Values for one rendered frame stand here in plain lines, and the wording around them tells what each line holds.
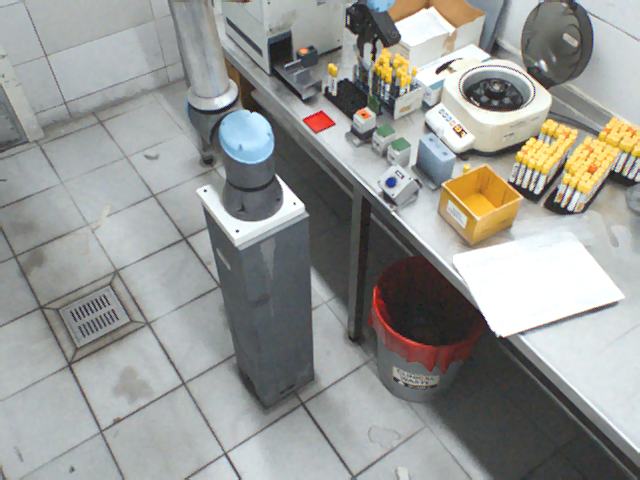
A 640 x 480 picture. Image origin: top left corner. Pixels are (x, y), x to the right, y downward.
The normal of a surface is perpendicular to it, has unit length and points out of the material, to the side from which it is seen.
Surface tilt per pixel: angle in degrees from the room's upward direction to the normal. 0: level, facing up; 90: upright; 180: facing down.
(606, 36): 90
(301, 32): 90
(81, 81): 90
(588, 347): 0
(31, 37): 90
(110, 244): 0
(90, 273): 0
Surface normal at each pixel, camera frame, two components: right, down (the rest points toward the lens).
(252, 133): 0.08, -0.56
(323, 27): 0.57, 0.63
